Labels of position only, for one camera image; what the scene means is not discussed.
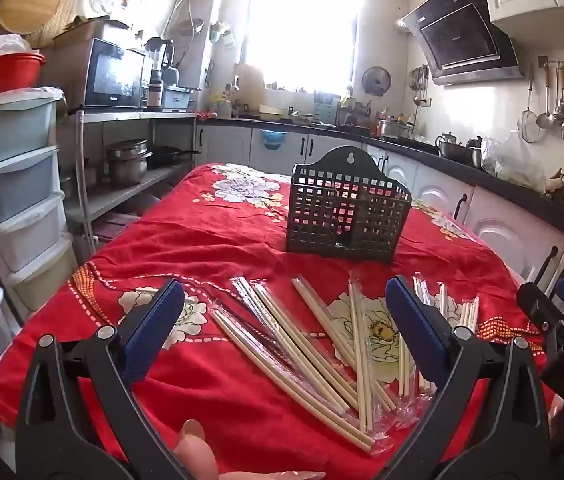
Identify pale green wall holder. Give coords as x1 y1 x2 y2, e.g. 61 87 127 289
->
209 20 235 51

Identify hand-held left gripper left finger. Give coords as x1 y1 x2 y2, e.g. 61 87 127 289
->
14 278 193 480

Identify brown cardboard box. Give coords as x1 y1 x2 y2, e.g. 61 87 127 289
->
52 17 130 48

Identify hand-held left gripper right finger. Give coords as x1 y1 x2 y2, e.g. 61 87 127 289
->
382 275 552 480

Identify bunch of wooden chopsticks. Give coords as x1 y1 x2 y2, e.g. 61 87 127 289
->
209 270 482 456

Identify condiment bottles group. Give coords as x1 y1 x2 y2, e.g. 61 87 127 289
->
362 107 407 138

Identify black blender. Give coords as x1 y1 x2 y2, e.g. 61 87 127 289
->
144 36 175 108

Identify large steel cooking pot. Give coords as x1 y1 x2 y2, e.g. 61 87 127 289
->
379 119 415 140

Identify purple lidded storage bin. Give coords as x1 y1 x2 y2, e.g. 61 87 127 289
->
93 212 140 243

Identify small wall fan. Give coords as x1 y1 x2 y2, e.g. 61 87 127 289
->
361 66 393 97

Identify blue hanging bin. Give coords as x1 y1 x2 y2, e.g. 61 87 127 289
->
260 129 287 152

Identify clear plastic bags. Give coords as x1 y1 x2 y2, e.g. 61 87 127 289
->
482 130 547 191

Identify black range hood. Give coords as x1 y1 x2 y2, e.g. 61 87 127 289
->
396 0 520 86

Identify black frying pan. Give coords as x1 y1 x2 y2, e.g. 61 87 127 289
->
146 145 203 170

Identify black plastic utensil basket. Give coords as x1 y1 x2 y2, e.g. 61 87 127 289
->
285 146 411 264

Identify black kitchen countertop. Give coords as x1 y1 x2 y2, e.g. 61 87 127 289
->
197 115 564 261

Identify white lower kitchen cabinets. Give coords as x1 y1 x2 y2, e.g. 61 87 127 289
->
194 122 564 311

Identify black wire dish rack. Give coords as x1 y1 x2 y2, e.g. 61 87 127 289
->
337 97 373 133

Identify wire mesh strainer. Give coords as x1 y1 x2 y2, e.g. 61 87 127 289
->
518 65 542 143

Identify pale cutting board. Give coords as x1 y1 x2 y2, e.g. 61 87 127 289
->
234 62 267 106

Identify metal shelf rack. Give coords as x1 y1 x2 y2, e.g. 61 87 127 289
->
59 109 197 266

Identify teal knife block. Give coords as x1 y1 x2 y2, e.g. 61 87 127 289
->
313 91 340 123

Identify hanging kitchen utensils bunch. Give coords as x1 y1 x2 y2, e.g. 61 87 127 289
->
409 64 430 107

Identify stacked steel pots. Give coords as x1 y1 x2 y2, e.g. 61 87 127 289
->
105 139 153 187

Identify person's left hand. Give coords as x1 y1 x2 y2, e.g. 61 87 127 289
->
172 419 327 480

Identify bright kitchen window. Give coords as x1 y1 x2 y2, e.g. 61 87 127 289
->
239 0 363 96

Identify steel spoon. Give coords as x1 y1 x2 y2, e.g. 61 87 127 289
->
552 66 564 123

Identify steel mixing bowl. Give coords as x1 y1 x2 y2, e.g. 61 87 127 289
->
436 144 467 163

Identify ginger root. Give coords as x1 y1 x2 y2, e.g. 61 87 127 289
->
544 169 564 200

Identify red plastic basin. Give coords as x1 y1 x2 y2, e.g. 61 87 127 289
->
0 52 47 102

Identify black microwave oven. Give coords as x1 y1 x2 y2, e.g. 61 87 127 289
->
42 36 153 111

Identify blue-grey plastic container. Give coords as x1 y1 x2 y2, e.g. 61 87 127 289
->
161 84 195 111

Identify red floral blanket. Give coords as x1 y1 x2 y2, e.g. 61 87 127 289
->
0 162 562 480

